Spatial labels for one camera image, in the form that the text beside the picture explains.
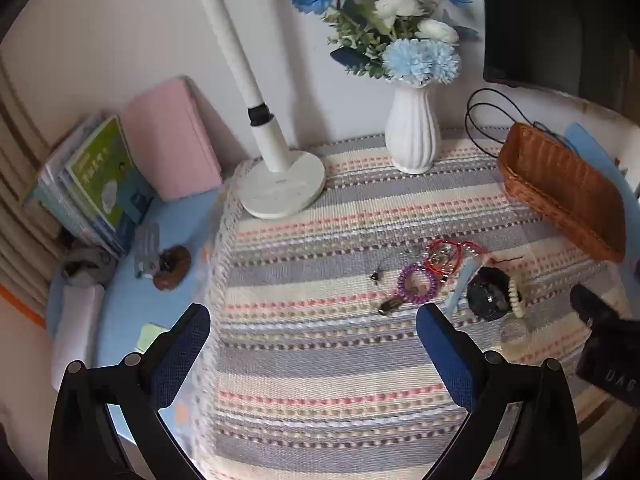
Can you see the blue and white flower bouquet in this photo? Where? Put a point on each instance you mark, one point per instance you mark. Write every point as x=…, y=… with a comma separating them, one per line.
x=395, y=25

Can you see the black hair claw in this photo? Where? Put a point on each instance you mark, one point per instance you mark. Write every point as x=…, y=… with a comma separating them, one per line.
x=489, y=294

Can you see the metal hair clip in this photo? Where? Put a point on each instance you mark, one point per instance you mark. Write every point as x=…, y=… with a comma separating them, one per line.
x=390, y=305

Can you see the small metal earring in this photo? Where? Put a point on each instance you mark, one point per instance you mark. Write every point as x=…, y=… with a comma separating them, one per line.
x=376, y=275

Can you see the green sticky note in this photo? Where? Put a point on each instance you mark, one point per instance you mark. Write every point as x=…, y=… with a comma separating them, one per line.
x=150, y=336

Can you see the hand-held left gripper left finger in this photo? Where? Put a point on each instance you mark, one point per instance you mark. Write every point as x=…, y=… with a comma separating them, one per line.
x=182, y=355

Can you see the light blue table cover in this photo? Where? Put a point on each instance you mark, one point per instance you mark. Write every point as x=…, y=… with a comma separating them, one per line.
x=125, y=300

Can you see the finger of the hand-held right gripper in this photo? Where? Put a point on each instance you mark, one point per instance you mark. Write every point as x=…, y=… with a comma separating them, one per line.
x=592, y=305

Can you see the stack of books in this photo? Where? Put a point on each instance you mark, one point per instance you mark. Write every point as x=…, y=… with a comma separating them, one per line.
x=92, y=185

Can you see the beige striped curtain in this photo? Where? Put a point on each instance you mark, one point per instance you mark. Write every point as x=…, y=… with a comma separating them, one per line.
x=22, y=200

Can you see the brown round ornament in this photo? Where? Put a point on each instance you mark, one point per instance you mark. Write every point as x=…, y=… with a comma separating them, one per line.
x=172, y=267

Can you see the black monitor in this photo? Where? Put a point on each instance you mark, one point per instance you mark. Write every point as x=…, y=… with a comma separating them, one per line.
x=560, y=20

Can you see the pink box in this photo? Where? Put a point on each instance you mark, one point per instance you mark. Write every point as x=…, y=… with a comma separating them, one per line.
x=172, y=145

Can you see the white folded cloth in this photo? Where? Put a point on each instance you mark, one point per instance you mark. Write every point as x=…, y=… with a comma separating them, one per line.
x=75, y=325

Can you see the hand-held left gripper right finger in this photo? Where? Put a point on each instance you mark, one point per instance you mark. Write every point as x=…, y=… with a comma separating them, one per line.
x=445, y=355

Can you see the grey metal clip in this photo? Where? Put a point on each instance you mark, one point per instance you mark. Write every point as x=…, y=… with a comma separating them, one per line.
x=146, y=250

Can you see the white ribbed vase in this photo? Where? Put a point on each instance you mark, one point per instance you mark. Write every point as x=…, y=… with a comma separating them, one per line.
x=412, y=130

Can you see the white desk lamp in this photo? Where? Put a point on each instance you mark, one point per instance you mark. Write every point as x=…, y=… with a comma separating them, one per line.
x=260, y=125

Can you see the striped woven table mat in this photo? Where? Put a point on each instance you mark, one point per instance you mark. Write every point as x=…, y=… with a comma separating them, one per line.
x=350, y=350

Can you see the brown woven basket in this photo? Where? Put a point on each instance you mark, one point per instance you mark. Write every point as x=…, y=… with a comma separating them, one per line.
x=560, y=190

